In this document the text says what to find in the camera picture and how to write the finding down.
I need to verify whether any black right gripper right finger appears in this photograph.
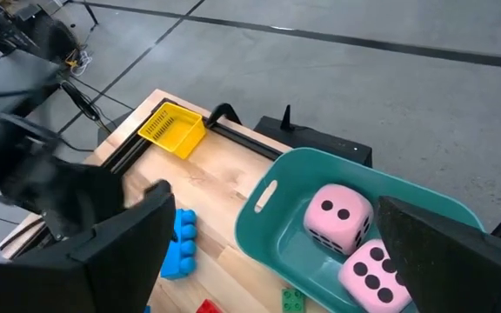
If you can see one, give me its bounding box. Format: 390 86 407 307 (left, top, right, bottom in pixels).
377 195 501 313

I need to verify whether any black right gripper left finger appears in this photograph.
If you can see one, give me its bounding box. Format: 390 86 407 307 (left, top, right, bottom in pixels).
0 179 177 313

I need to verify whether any long blue toy block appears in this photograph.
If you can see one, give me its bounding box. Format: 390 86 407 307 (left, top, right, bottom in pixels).
159 208 198 280

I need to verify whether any pink foam die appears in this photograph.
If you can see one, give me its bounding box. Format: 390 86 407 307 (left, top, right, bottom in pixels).
303 183 375 256
337 237 413 313

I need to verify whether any red toy block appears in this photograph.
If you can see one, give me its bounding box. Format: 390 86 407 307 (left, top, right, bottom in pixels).
196 298 224 313

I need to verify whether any green toy block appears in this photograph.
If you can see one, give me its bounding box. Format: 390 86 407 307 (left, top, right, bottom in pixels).
281 287 307 313

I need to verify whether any yellow plastic basket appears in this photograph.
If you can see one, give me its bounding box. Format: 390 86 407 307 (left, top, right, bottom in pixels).
137 102 208 161

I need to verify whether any teal plastic bin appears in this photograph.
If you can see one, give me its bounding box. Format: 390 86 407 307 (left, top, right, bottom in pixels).
234 146 486 313

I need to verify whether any black aluminium table frame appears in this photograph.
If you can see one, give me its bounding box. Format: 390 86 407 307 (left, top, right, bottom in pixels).
96 97 501 244

